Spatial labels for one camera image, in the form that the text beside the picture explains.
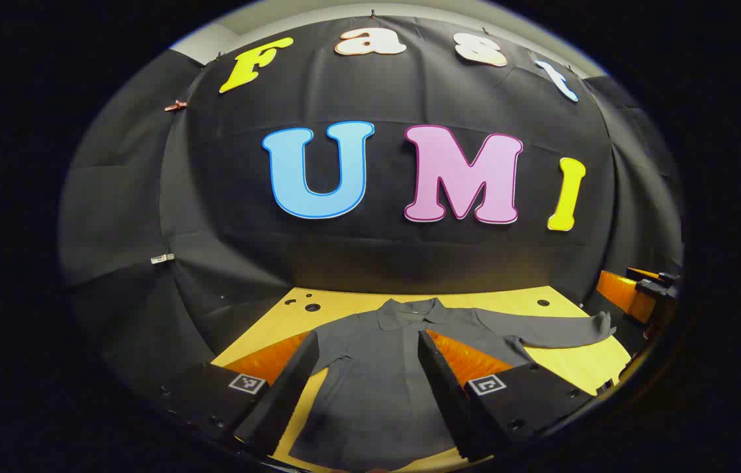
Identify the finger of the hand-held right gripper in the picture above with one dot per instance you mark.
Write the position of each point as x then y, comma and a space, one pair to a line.
623, 295

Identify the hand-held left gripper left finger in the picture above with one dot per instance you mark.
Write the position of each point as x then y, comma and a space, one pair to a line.
285, 394

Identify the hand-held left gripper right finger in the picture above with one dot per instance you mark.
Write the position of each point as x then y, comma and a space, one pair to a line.
449, 401

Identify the grey collared shirt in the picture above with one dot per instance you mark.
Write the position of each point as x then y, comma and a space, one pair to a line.
377, 368

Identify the black backdrop cloth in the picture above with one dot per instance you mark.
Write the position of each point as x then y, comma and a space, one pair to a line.
410, 263

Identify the white cloth clip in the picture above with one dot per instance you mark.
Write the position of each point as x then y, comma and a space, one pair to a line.
162, 259

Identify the copper cloth clip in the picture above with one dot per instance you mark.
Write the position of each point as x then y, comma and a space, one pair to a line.
175, 105

